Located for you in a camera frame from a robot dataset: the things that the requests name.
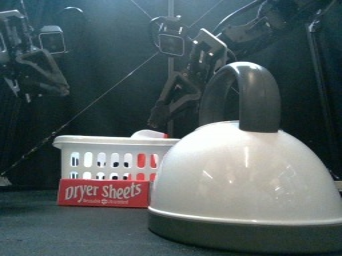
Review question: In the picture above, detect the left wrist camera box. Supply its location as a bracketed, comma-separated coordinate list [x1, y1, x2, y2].
[37, 25, 68, 55]

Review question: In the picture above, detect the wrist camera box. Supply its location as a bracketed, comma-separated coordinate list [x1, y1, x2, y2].
[37, 25, 68, 55]
[150, 15, 187, 58]

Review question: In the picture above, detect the vertical metal frame pole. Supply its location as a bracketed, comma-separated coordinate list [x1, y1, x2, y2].
[167, 0, 176, 137]

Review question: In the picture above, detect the white and red bottle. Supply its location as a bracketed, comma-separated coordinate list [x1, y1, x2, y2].
[129, 129, 171, 140]

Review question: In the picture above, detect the thin diagonal brace wire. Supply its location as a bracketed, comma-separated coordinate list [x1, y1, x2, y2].
[0, 50, 162, 177]

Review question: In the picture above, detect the white plastic laundry basket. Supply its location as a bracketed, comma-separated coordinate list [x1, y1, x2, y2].
[52, 134, 182, 183]

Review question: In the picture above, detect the white kettle with grey handle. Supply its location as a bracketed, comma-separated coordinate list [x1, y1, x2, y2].
[147, 61, 342, 255]

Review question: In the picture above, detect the red dryer sheets box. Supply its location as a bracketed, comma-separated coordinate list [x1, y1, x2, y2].
[56, 178, 152, 209]

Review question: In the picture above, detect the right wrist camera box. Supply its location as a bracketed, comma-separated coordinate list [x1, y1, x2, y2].
[150, 15, 187, 58]

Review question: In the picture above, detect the black frame post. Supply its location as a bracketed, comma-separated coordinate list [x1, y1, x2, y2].
[306, 9, 342, 183]

